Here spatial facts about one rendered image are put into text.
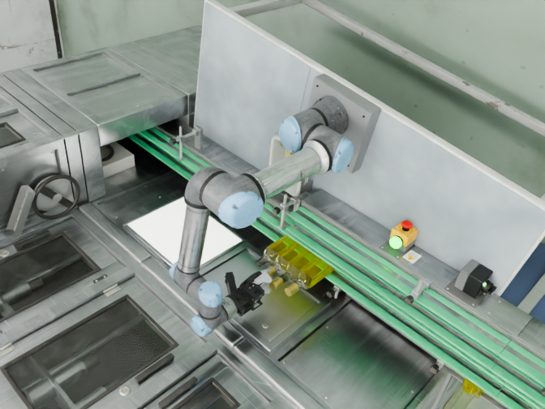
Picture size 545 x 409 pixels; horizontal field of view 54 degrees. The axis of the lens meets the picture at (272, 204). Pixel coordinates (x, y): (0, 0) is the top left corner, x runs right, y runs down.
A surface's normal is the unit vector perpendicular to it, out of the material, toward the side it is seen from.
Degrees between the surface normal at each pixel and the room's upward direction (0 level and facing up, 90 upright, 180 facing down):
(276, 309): 90
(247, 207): 80
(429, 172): 0
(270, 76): 0
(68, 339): 90
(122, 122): 90
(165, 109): 90
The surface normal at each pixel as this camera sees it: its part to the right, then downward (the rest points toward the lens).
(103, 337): 0.09, -0.79
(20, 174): 0.71, 0.48
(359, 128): -0.72, 0.41
